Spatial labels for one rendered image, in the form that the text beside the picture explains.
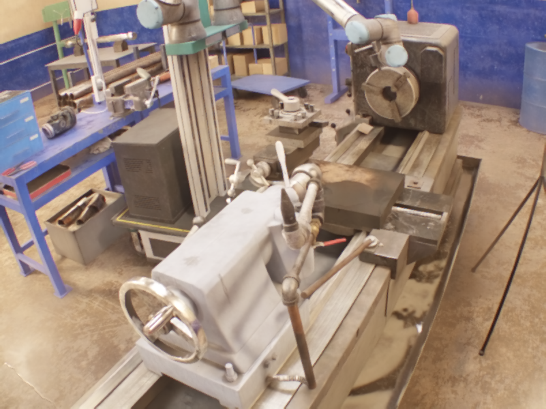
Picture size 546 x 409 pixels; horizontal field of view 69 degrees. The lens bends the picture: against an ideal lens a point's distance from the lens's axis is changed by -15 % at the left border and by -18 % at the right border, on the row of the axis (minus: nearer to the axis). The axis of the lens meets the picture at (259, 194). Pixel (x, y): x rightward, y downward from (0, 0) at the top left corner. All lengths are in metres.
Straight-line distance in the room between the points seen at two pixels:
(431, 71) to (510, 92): 3.51
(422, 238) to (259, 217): 0.63
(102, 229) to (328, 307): 2.24
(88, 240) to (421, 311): 2.20
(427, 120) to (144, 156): 1.54
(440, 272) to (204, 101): 1.62
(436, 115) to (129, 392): 1.88
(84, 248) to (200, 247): 2.22
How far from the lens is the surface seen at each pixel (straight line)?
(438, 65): 2.25
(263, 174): 1.66
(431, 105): 2.37
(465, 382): 2.24
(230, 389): 1.02
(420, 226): 1.58
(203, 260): 0.99
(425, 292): 2.03
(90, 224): 3.20
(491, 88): 5.72
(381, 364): 1.73
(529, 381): 2.33
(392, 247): 1.47
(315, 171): 1.38
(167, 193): 2.70
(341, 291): 1.37
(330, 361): 1.18
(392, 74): 2.15
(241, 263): 1.02
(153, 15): 2.06
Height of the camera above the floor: 1.74
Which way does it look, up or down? 29 degrees down
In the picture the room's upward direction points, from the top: 7 degrees counter-clockwise
